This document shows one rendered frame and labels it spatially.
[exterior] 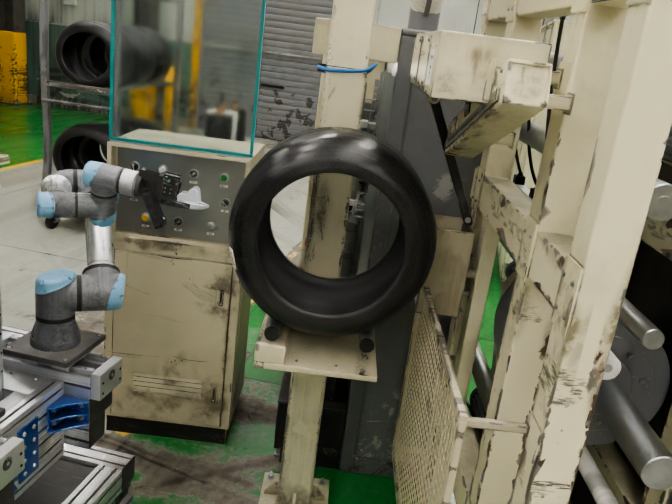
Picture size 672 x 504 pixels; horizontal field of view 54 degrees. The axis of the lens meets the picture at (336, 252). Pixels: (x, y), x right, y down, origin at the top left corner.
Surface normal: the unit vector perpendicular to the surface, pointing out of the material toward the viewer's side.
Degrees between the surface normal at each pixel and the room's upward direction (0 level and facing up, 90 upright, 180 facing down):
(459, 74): 90
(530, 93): 72
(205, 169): 90
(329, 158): 80
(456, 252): 90
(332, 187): 90
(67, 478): 0
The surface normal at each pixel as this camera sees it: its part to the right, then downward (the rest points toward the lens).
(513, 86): 0.01, 0.00
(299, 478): -0.03, 0.30
